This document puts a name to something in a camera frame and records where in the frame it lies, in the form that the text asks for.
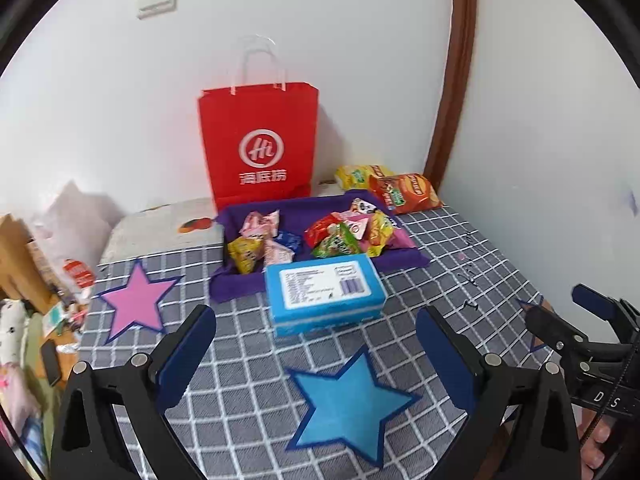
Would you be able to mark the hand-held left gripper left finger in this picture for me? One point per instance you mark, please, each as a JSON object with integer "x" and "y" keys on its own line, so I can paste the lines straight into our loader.
{"x": 185, "y": 355}

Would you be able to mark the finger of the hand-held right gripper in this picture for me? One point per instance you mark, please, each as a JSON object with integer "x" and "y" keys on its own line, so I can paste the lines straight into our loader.
{"x": 550, "y": 325}
{"x": 592, "y": 300}

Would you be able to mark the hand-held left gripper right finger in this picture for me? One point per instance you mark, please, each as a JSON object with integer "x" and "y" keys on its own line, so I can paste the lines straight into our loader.
{"x": 447, "y": 355}

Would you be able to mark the yellow triangular snack packet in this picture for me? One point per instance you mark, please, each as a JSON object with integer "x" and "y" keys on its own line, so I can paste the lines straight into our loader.
{"x": 245, "y": 252}

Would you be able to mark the magenta snack packet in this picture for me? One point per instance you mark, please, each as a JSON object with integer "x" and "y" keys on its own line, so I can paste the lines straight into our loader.
{"x": 400, "y": 240}

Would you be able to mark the pale pink snack packet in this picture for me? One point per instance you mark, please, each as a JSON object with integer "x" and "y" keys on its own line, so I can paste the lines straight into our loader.
{"x": 277, "y": 252}

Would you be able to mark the yellow red candy packet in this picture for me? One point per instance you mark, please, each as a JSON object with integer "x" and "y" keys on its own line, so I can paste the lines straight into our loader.
{"x": 380, "y": 227}

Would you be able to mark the green snack packet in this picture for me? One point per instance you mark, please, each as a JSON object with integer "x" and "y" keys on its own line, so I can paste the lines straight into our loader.
{"x": 340, "y": 246}

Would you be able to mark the blue snack packet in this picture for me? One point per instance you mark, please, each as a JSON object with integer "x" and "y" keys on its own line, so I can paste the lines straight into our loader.
{"x": 291, "y": 241}

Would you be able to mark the pink white candy packet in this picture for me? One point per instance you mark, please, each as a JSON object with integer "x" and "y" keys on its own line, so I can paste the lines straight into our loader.
{"x": 357, "y": 226}

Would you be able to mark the small white pink packet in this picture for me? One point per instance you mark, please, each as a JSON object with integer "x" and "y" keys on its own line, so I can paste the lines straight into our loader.
{"x": 270, "y": 220}

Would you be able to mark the person's right hand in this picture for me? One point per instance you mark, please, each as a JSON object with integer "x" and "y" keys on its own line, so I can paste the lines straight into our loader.
{"x": 595, "y": 440}

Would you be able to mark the brown cardboard piece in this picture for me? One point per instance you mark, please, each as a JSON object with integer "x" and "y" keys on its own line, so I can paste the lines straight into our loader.
{"x": 545, "y": 304}

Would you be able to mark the grey checkered blanket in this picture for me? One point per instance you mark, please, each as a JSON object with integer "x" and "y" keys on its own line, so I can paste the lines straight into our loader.
{"x": 240, "y": 385}

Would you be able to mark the pink star patch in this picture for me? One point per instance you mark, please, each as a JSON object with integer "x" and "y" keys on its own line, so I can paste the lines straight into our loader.
{"x": 135, "y": 300}

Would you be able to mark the blue star patch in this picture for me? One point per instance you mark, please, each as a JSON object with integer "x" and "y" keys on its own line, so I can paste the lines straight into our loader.
{"x": 345, "y": 410}

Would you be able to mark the wooden nightstand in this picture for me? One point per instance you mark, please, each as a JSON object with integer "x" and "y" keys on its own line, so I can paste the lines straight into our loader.
{"x": 67, "y": 346}

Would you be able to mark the fruit print pillow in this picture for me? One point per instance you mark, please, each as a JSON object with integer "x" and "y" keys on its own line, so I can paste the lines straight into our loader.
{"x": 150, "y": 230}

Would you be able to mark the blue tissue box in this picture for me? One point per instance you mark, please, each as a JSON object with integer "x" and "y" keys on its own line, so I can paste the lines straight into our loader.
{"x": 325, "y": 310}

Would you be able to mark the black phone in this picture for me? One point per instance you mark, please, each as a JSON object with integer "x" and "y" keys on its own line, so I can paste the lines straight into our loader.
{"x": 50, "y": 362}

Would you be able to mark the orange chips bag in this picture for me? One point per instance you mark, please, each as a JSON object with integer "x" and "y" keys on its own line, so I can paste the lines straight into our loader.
{"x": 410, "y": 192}

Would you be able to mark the white plastic shopping bag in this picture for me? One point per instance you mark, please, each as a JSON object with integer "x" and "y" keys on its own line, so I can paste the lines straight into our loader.
{"x": 75, "y": 220}

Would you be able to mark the pink cartoon blanket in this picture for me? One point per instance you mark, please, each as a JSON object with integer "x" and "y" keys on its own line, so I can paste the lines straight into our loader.
{"x": 15, "y": 400}

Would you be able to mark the black white floral pillow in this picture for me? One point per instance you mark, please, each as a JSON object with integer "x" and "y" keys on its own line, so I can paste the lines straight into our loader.
{"x": 10, "y": 325}

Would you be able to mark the purple towel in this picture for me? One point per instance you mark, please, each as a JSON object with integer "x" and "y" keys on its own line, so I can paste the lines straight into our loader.
{"x": 300, "y": 210}

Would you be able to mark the wooden headboard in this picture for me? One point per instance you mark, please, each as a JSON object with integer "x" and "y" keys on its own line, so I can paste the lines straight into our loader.
{"x": 15, "y": 250}

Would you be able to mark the yellow chips bag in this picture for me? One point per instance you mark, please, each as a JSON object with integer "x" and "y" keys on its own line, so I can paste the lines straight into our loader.
{"x": 355, "y": 175}

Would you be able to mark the red paper bag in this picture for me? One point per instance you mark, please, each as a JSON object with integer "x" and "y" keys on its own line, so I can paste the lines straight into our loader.
{"x": 250, "y": 120}

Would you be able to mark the brown door frame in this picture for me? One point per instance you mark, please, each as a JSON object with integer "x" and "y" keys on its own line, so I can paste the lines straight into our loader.
{"x": 455, "y": 60}

